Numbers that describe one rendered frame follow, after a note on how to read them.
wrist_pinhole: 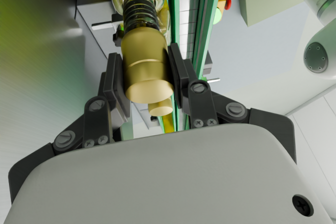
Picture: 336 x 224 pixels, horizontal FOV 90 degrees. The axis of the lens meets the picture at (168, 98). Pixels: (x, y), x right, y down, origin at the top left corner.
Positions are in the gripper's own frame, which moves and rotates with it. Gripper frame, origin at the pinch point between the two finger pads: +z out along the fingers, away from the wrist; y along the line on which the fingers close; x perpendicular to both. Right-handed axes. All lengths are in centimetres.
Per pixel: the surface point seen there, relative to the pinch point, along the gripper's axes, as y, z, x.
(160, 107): 0.2, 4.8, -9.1
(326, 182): 366, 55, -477
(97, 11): -10.7, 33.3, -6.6
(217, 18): 20.1, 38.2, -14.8
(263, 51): 54, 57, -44
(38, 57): -11.7, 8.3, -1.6
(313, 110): 365, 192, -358
